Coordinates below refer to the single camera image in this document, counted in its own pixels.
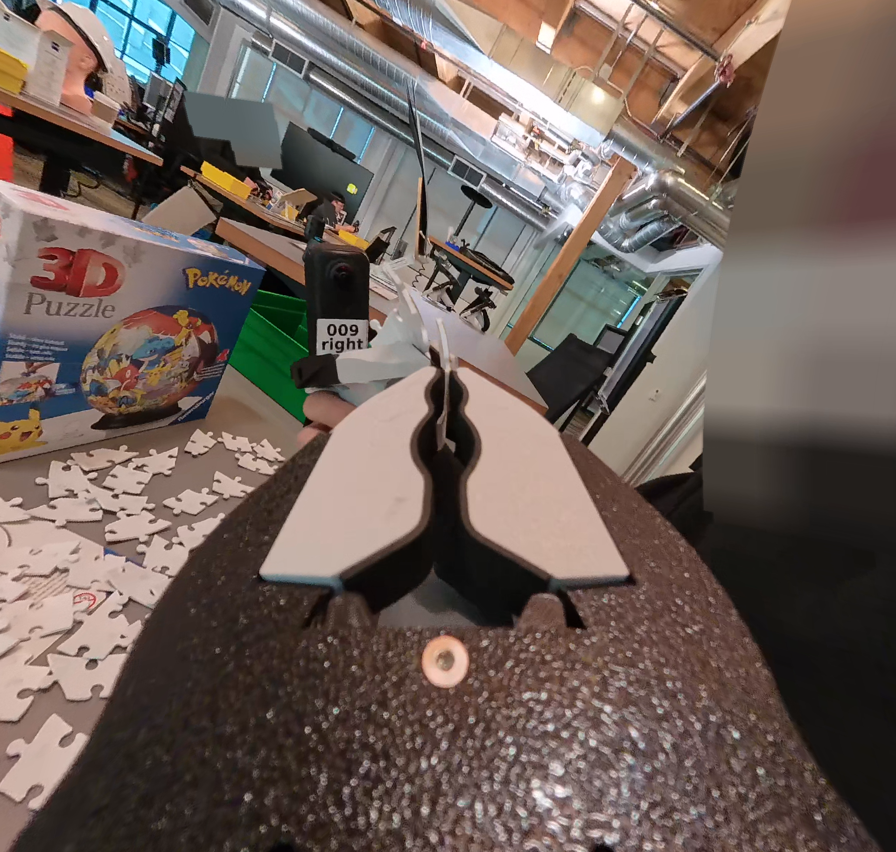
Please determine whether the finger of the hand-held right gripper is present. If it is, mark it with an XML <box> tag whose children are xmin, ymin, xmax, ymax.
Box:
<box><xmin>366</xmin><ymin>333</ymin><xmax>431</xmax><ymax>375</ymax></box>
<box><xmin>335</xmin><ymin>350</ymin><xmax>405</xmax><ymax>406</ymax></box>

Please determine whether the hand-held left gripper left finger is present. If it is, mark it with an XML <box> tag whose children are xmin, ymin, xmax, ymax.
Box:
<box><xmin>259</xmin><ymin>366</ymin><xmax>448</xmax><ymax>613</ymax></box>

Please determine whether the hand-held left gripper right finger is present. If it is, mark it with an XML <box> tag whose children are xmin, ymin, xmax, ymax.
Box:
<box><xmin>438</xmin><ymin>368</ymin><xmax>636</xmax><ymax>623</ymax></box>

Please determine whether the curved assembled puzzle section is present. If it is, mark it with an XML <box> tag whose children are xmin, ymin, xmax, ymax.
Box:
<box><xmin>381</xmin><ymin>274</ymin><xmax>441</xmax><ymax>377</ymax></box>

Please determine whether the pink and orange puzzle piece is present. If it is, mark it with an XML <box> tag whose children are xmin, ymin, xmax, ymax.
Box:
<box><xmin>433</xmin><ymin>319</ymin><xmax>457</xmax><ymax>448</ymax></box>

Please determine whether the pile of white puzzle pieces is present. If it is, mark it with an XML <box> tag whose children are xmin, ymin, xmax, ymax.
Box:
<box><xmin>0</xmin><ymin>428</ymin><xmax>288</xmax><ymax>811</ymax></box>

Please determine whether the blue puzzle box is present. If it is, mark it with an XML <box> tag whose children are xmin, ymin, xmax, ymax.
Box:
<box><xmin>0</xmin><ymin>182</ymin><xmax>267</xmax><ymax>464</ymax></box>

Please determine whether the person's right hand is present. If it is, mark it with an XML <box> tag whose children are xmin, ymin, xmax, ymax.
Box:
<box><xmin>296</xmin><ymin>389</ymin><xmax>366</xmax><ymax>448</ymax></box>

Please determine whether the green plastic bin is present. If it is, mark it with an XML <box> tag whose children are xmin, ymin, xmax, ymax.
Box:
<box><xmin>230</xmin><ymin>288</ymin><xmax>330</xmax><ymax>419</ymax></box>

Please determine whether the person's black sweatshirt torso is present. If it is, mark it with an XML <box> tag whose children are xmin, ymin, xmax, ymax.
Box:
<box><xmin>633</xmin><ymin>470</ymin><xmax>896</xmax><ymax>852</ymax></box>

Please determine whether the black monitor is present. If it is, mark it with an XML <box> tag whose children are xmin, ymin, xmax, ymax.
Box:
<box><xmin>269</xmin><ymin>124</ymin><xmax>375</xmax><ymax>219</ymax></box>

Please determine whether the black office chair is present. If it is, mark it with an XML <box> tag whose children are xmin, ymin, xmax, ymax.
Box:
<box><xmin>525</xmin><ymin>327</ymin><xmax>652</xmax><ymax>447</ymax></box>

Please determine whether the small yellow bin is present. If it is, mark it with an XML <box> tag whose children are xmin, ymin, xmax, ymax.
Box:
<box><xmin>199</xmin><ymin>161</ymin><xmax>253</xmax><ymax>198</ymax></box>

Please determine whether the mannequin head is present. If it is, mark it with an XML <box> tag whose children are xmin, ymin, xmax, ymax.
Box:
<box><xmin>35</xmin><ymin>8</ymin><xmax>132</xmax><ymax>107</ymax></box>

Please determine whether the white hard hat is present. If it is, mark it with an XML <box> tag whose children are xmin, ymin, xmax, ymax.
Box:
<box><xmin>35</xmin><ymin>0</ymin><xmax>116</xmax><ymax>72</ymax></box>

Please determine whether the wooden post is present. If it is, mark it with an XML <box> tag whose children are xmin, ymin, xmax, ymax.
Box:
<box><xmin>505</xmin><ymin>159</ymin><xmax>638</xmax><ymax>356</ymax></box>

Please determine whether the silver ventilation duct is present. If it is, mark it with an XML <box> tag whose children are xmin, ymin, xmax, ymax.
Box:
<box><xmin>161</xmin><ymin>0</ymin><xmax>743</xmax><ymax>251</ymax></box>

